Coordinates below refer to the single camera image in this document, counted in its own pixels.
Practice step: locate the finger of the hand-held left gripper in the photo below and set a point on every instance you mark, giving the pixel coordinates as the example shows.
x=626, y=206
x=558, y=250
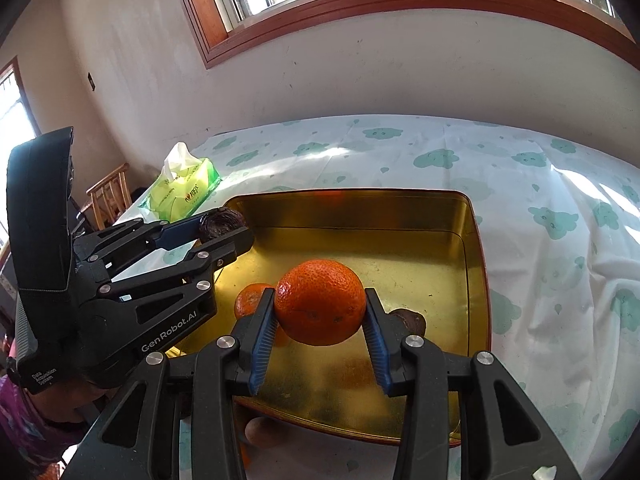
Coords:
x=180, y=230
x=220, y=252

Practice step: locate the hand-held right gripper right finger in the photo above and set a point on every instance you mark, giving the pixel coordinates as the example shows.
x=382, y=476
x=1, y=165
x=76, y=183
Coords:
x=375, y=345

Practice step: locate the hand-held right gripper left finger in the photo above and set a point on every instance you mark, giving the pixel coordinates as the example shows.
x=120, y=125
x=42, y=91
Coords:
x=262, y=345

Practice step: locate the dark brown water chestnut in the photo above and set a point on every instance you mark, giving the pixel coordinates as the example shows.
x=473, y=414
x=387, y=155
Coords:
x=410, y=321
x=222, y=220

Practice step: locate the orange mandarin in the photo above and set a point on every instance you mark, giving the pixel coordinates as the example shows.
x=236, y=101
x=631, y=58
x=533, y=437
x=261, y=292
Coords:
x=250, y=300
x=320, y=302

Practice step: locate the gold metal tin tray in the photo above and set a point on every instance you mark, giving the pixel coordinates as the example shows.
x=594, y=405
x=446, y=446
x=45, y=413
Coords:
x=400, y=260

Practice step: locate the person's left forearm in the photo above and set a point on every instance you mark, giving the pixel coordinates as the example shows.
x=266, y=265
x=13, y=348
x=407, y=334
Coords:
x=65, y=402

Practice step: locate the green tissue pack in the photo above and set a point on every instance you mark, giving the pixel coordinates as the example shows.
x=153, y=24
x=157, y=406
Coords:
x=187, y=185

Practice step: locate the wooden chair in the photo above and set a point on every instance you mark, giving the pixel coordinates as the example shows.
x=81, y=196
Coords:
x=107, y=195

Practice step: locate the tan longan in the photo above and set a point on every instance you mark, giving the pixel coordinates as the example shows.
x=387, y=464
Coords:
x=260, y=432

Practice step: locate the narrow wooden framed window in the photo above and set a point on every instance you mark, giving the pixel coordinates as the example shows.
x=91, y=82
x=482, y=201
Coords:
x=10, y=110

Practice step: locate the purple patterned clothing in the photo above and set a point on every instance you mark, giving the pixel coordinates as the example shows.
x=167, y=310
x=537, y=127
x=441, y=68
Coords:
x=20, y=425

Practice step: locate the white cloud print bed sheet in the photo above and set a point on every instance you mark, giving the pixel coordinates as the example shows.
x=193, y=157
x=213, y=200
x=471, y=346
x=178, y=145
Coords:
x=500, y=185

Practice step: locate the dark wall switch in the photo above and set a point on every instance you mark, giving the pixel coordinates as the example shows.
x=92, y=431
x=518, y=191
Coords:
x=91, y=81

